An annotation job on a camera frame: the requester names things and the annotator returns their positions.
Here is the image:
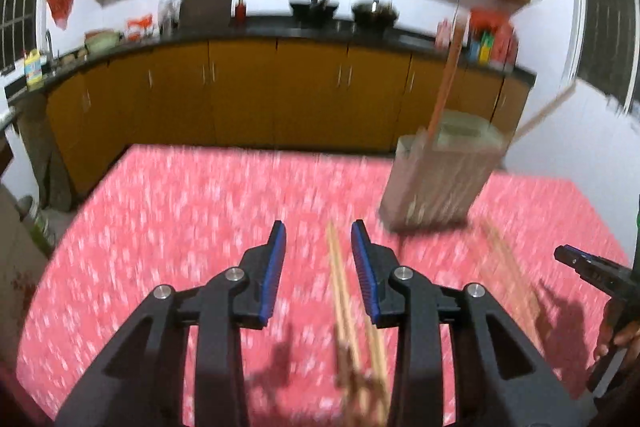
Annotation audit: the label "black wok with utensil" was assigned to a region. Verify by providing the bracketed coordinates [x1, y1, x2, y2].
[289, 0, 339, 28]

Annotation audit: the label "wooden lower cabinets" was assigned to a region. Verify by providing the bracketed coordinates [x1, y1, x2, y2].
[45, 38, 531, 208]

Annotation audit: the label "pink bottle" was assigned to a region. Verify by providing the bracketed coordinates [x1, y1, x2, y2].
[435, 19, 454, 51]

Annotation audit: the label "black kitchen countertop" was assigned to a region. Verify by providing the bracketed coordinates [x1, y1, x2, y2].
[5, 18, 538, 108]

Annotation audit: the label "dark window with white frame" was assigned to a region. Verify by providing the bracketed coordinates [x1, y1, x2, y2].
[569, 0, 640, 118]

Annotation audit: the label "dark cutting board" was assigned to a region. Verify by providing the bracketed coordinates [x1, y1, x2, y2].
[178, 0, 235, 36]

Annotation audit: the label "red floral tablecloth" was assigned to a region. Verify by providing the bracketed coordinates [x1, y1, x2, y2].
[15, 144, 633, 427]

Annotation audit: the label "metal faucet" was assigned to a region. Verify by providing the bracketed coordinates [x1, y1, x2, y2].
[44, 29, 57, 74]

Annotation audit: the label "person's right hand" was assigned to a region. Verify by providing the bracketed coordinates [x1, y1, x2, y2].
[594, 299, 640, 360]

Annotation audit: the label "red plastic bag on hook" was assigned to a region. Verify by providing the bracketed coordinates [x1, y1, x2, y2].
[46, 0, 79, 30]

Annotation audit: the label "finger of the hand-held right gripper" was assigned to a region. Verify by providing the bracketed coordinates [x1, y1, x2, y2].
[554, 244, 640, 308]

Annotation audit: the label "large red bottles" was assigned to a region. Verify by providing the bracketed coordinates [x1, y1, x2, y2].
[492, 24, 519, 68]

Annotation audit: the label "perforated metal chopstick holder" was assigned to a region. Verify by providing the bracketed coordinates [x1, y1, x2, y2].
[379, 109, 512, 234]

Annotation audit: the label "yellow and green boxes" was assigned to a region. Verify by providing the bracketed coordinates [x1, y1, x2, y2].
[469, 32, 496, 64]

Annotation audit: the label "yellow detergent bottle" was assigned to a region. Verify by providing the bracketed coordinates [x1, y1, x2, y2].
[24, 49, 46, 91]

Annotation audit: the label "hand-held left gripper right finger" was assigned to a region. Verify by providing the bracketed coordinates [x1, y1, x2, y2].
[351, 221, 583, 427]

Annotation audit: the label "wooden chopstick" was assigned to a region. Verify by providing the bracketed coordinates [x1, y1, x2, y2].
[425, 9, 473, 148]
[487, 227, 545, 349]
[334, 232, 392, 427]
[326, 221, 366, 408]
[479, 222, 532, 344]
[512, 84, 577, 144]

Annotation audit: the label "black wok with lid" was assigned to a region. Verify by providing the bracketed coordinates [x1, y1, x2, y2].
[351, 0, 401, 31]

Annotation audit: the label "glass jars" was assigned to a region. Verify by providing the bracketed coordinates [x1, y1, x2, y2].
[157, 0, 180, 36]

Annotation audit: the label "green bowl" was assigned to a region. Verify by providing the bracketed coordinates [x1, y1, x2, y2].
[83, 29, 124, 53]

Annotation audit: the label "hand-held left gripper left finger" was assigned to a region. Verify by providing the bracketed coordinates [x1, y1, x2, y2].
[54, 221, 287, 427]

